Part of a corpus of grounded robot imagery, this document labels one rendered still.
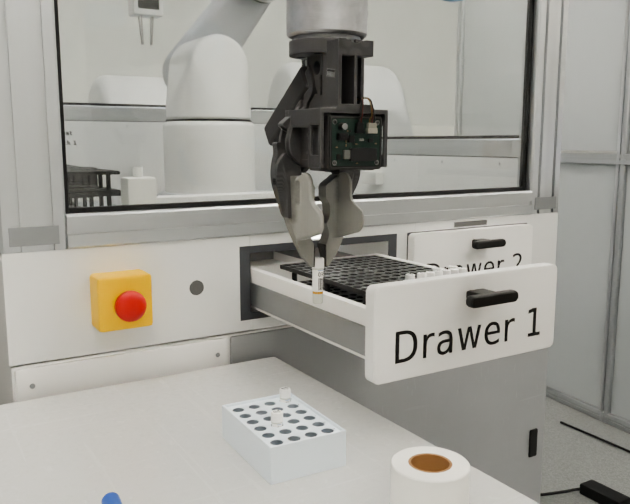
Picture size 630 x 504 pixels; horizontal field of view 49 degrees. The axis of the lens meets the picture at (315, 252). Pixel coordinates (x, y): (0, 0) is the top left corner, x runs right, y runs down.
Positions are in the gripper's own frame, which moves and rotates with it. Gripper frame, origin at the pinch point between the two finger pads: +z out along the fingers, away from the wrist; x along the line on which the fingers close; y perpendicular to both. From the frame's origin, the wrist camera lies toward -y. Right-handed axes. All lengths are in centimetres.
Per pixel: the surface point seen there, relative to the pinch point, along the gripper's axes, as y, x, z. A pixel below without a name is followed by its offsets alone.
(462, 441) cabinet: -36, 52, 46
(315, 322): -15.6, 8.9, 12.0
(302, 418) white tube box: -1.3, -0.7, 17.9
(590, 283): -123, 194, 44
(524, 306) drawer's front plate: -1.4, 30.9, 9.4
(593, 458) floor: -91, 162, 97
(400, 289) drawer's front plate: -0.7, 11.2, 5.1
